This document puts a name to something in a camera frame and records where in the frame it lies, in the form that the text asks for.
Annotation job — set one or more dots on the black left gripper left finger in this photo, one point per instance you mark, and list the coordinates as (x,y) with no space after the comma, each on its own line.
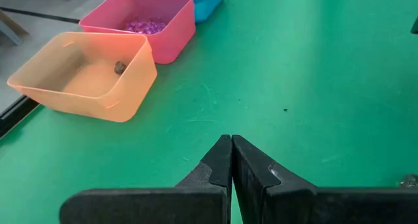
(147,206)

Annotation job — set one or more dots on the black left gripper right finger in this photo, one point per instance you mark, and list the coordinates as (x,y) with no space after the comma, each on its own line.
(326,207)

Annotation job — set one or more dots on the orange plastic bin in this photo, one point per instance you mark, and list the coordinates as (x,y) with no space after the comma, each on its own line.
(137,87)

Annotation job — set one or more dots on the pink plastic bin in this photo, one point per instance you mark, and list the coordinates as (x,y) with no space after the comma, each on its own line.
(176,38)

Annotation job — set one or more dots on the blue plastic bin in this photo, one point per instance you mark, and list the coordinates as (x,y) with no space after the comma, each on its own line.
(209,2)

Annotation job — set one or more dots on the grey furniture leg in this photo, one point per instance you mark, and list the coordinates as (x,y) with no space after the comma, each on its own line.
(11,31)

